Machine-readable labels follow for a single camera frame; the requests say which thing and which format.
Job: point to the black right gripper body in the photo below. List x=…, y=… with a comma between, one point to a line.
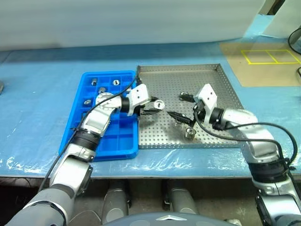
x=199, y=110

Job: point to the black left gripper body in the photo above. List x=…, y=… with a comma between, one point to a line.
x=147, y=107

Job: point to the metal nut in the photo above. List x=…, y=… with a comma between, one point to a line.
x=160, y=105

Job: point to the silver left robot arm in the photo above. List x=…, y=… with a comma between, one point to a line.
x=96, y=120

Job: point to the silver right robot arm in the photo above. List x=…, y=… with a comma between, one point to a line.
x=258, y=136

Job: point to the perforated steel tray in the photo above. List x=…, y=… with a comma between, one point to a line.
x=169, y=80

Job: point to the blue compartment tray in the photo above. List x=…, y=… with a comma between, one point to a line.
x=122, y=139

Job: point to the metal roller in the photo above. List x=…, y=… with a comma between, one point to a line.
x=184, y=94
x=116, y=82
x=189, y=133
x=94, y=81
x=87, y=102
x=101, y=90

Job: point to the brown cardboard sheet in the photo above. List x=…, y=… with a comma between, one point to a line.
x=263, y=73

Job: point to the grey rounded robot leg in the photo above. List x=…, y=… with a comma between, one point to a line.
x=181, y=200
x=115, y=202

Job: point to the grey robot torso cover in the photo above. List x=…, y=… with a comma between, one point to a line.
x=169, y=219

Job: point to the white leaning panel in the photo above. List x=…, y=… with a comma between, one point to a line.
x=279, y=16

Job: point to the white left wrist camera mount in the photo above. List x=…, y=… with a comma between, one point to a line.
x=138, y=95

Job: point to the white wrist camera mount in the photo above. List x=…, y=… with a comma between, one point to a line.
x=208, y=95
x=138, y=95

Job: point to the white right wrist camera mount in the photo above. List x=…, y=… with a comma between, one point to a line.
x=208, y=95

